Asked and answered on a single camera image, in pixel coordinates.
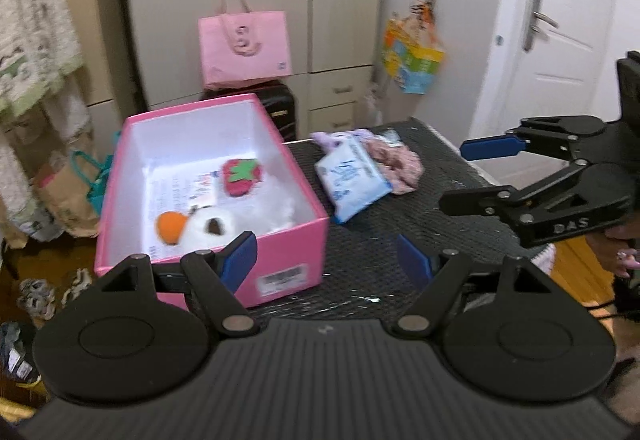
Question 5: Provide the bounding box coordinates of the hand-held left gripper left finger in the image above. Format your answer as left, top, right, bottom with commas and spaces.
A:
72, 231, 258, 337

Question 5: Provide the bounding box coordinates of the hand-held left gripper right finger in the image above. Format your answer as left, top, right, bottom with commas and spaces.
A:
391, 235, 556, 337

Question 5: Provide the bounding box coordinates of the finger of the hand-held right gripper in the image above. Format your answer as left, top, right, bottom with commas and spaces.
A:
460, 115, 608, 167
439, 159, 596, 227

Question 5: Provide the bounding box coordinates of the white plush cat toy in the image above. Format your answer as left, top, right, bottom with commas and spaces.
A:
182, 204, 241, 251

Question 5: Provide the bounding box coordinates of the pink cardboard box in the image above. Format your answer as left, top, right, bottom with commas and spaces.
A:
94, 94, 331, 308

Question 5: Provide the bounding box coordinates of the orange plush ball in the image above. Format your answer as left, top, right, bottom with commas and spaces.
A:
156, 213, 187, 246

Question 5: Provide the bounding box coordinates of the red strawberry plush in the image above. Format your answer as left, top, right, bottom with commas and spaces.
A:
221, 159, 264, 197

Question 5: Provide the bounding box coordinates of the pink floral cloth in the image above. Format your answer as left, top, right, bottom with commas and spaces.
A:
357, 130, 423, 195

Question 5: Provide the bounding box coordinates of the blue wet wipes pack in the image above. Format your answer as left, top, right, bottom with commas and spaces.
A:
314, 140, 393, 224

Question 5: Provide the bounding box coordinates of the purple plush toy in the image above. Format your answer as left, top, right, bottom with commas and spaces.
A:
311, 130, 361, 153

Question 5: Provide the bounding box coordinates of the person's right hand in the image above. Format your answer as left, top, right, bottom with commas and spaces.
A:
590, 220, 640, 278

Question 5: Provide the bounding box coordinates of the black mesh table cover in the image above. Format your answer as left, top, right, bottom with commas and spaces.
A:
240, 117, 556, 321

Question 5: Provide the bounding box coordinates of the white striped cloth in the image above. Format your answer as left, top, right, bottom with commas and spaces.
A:
532, 245, 556, 276

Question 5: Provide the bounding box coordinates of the printed paper sheet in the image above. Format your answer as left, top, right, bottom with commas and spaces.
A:
147, 165, 226, 251

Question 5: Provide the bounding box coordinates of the colourful paper bag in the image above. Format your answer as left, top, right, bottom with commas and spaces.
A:
380, 0, 446, 95

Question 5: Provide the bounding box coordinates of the black suitcase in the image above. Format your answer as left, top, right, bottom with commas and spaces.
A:
202, 80, 297, 141

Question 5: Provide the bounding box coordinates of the beige sandal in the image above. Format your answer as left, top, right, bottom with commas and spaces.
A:
17, 277, 56, 321
62, 269, 93, 306

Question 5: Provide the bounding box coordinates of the brown paper bag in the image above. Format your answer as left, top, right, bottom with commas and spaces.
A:
32, 160, 101, 238

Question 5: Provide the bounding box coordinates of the pink tote bag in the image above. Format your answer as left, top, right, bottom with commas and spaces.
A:
197, 0, 292, 91

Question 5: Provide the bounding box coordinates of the dark plastic bag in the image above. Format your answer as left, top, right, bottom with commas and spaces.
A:
0, 321, 41, 386

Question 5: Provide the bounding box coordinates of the yellow blanket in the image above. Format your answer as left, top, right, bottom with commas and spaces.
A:
0, 395, 48, 423

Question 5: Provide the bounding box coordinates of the tall beige cabinet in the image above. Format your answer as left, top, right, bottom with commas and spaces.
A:
50, 0, 146, 146

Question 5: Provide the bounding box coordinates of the cream knit cardigan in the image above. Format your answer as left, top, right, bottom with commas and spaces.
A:
0, 0, 96, 231

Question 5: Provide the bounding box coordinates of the silver door handle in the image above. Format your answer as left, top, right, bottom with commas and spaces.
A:
522, 0, 560, 52

